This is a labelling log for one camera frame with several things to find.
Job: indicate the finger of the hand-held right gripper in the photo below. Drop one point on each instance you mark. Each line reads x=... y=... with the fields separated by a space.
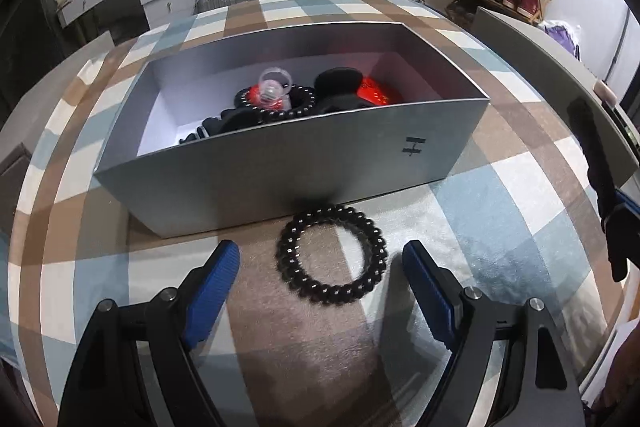
x=600 y=177

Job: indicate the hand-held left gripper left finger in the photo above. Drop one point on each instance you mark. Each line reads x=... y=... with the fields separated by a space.
x=215 y=292

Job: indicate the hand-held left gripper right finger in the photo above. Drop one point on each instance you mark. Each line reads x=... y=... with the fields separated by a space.
x=430 y=292

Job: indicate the silver cardboard box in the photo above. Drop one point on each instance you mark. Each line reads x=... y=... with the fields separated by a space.
x=300 y=167

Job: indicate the small black hair clip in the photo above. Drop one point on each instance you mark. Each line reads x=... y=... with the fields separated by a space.
x=190 y=138

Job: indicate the large black claw hair clip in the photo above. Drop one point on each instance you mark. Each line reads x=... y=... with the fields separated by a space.
x=235 y=122

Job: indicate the red small case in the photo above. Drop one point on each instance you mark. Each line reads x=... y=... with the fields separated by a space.
x=377 y=93

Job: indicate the clear round case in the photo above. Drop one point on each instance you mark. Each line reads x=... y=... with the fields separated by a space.
x=274 y=83

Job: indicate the black round fuzzy item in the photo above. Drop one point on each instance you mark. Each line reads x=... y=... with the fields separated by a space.
x=340 y=82

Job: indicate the person's right forearm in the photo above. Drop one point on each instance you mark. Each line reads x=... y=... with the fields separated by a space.
x=622 y=362

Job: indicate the checkered tablecloth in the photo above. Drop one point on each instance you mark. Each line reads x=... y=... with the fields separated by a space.
x=500 y=217

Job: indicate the grey box lid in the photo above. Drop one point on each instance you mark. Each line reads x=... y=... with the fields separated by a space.
x=540 y=57

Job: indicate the purple cloth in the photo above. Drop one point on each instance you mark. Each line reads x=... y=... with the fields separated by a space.
x=562 y=37

